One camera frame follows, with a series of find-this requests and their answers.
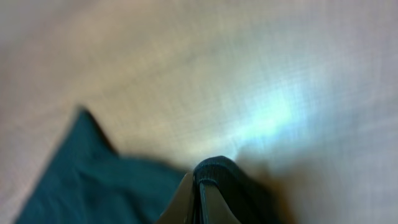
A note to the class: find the black t-shirt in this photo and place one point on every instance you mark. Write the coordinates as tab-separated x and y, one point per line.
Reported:
87	182

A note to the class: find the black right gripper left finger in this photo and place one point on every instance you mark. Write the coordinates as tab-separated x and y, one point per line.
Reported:
181	208

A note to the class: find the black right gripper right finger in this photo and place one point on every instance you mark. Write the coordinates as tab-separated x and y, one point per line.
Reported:
214	209

